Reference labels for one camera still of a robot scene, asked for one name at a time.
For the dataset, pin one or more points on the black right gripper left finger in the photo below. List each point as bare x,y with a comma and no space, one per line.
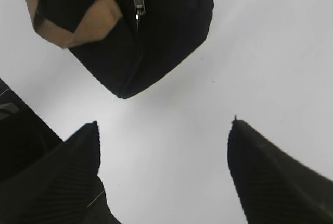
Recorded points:
63,186

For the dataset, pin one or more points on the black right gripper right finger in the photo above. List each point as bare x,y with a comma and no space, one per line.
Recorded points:
272,186

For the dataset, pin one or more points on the black bag with tan straps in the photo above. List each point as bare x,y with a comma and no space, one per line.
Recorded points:
102,35

